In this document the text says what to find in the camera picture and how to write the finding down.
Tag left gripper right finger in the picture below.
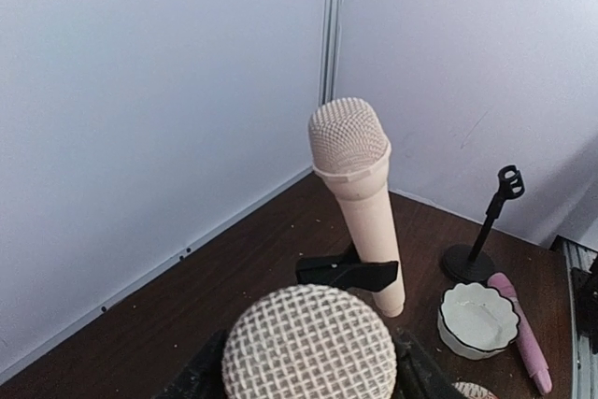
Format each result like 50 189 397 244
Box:
394 328 461 399

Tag red patterned dish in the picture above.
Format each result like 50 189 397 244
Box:
453 381 498 399

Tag pink microphone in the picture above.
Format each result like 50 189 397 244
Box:
488 273 553 396

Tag cream microphone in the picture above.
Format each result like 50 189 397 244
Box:
306 96 406 320
221 284 397 398

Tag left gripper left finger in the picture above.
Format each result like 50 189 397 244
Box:
154 330 228 399

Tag white scalloped bowl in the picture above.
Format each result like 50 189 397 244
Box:
437 283 520 361

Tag front aluminium rail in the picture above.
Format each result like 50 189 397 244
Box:
550 235 597 398

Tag black mic stand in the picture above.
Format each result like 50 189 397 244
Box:
440 164 525 283
295 243 399 292

